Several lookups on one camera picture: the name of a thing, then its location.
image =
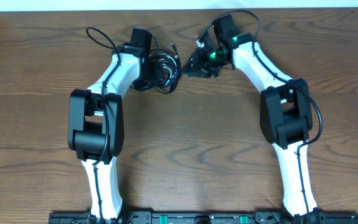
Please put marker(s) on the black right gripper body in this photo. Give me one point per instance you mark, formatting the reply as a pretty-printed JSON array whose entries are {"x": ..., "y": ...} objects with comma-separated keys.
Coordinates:
[{"x": 206, "y": 65}]

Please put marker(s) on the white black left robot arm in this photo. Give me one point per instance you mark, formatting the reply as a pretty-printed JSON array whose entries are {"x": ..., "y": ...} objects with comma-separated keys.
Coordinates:
[{"x": 96, "y": 124}]

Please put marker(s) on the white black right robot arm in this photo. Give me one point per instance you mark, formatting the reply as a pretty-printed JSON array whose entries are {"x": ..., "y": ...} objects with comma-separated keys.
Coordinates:
[{"x": 285, "y": 105}]

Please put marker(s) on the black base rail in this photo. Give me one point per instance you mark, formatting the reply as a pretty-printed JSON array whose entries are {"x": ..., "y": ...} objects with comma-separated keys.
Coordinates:
[{"x": 258, "y": 217}]

